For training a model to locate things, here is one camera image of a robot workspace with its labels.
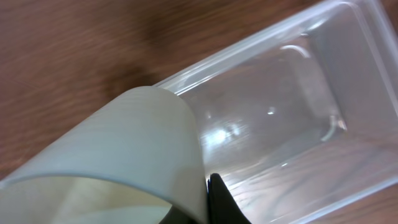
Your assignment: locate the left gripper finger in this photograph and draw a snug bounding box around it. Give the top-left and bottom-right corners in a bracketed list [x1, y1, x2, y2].
[208, 173, 251, 224]

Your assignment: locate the white plastic cup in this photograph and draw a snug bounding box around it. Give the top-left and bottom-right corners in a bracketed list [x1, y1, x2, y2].
[1, 86, 208, 223]

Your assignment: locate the clear plastic storage container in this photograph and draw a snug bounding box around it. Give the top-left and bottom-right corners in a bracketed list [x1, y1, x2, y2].
[159, 1, 397, 223]

